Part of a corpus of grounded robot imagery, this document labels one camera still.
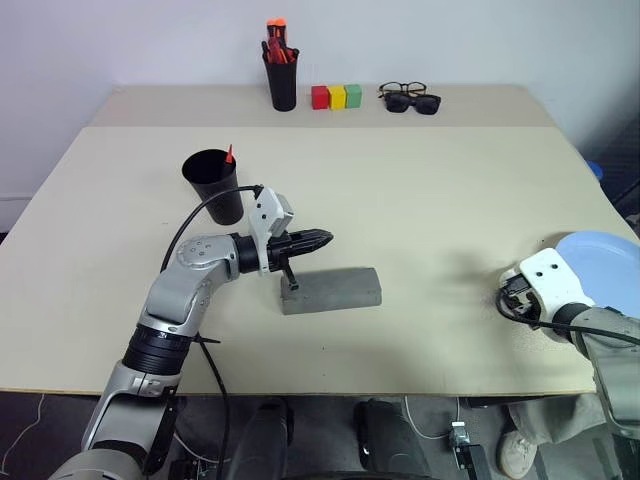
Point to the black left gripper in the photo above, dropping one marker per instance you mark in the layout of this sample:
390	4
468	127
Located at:
282	246

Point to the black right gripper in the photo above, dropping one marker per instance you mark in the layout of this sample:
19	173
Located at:
515	292

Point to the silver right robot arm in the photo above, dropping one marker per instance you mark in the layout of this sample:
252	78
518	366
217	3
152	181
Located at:
612	350

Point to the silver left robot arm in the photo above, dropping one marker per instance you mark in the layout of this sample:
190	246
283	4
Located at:
170	295

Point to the wide black cup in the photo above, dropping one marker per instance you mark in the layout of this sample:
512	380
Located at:
220	195

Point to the tall black cup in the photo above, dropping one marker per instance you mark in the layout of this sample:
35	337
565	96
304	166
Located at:
283	85

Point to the clear lens black glasses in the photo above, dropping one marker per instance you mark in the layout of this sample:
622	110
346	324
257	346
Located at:
400	86

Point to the light blue plate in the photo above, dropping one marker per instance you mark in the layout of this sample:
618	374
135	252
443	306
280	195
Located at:
607	270

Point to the khaki trouser leg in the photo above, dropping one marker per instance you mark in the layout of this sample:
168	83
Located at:
555	417

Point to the red block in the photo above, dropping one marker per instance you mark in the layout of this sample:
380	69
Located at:
319	98

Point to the yellow block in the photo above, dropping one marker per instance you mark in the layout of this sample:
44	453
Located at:
337	98

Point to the green block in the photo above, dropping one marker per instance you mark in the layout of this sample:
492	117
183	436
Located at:
353	96

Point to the small grey connector box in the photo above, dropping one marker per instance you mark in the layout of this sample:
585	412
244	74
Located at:
458	433

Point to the white shoe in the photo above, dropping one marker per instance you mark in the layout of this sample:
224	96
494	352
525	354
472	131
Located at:
516	452

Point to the black equipment beside table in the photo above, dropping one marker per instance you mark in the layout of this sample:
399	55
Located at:
622	160

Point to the black sunglasses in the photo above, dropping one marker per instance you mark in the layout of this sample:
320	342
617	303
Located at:
422	104

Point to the red and black marker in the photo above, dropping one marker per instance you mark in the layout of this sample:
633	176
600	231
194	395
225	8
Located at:
289	54
274	52

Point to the dark rounded shape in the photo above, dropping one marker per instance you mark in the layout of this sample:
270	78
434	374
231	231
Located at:
262	440
390	440

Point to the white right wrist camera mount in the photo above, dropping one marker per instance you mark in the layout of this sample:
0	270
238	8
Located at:
555	280

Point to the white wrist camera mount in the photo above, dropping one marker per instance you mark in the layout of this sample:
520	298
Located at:
555	280
267	207

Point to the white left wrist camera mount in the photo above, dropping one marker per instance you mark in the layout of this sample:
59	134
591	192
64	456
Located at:
267	207

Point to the black metal bracket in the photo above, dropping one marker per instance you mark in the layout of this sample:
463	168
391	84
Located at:
470	462

